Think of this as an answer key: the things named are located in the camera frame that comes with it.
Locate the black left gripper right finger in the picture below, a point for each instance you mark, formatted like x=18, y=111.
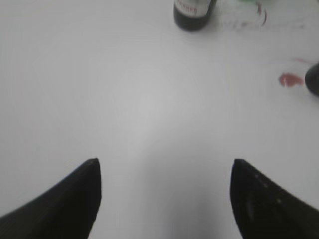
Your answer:
x=264, y=210

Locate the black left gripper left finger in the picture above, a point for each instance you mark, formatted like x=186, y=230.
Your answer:
x=68, y=210

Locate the transparent plastic cup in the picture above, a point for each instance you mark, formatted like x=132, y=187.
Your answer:
x=312, y=79

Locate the dark red wine bottle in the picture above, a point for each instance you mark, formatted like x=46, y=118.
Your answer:
x=192, y=15

